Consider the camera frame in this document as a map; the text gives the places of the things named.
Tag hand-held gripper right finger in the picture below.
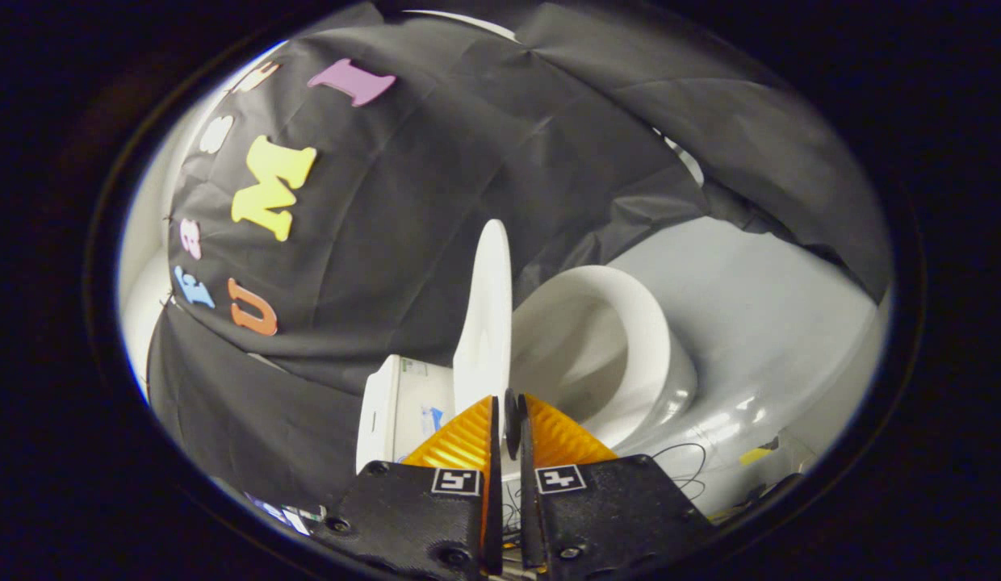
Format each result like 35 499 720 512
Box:
517 393 715 581

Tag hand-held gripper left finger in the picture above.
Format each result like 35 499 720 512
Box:
311 395 504 581

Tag white toilet lid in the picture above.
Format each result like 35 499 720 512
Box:
454 219 514 416

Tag white toilet tank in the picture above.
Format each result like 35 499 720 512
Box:
357 355 458 473

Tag white toilet bowl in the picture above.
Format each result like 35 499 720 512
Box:
505 265 700 485

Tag cluttered white shelf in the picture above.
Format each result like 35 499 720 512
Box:
246 492 325 535

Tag black backdrop cloth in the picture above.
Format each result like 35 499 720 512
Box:
148 0 893 513

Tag thin black cables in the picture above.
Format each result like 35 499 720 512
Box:
650 441 708 501

